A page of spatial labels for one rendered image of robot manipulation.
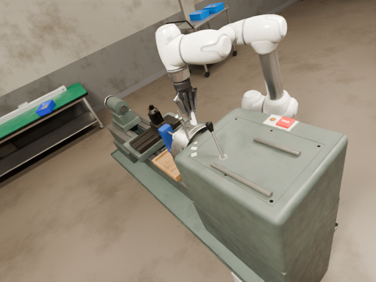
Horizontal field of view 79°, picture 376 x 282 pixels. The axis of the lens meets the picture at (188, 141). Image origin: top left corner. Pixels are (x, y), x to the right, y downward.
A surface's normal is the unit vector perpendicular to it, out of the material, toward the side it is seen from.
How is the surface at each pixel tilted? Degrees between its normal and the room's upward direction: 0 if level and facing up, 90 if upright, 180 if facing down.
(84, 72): 90
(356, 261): 0
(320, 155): 0
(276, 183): 0
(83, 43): 90
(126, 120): 90
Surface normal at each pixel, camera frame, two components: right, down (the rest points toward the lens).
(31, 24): 0.52, 0.40
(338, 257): -0.29, -0.74
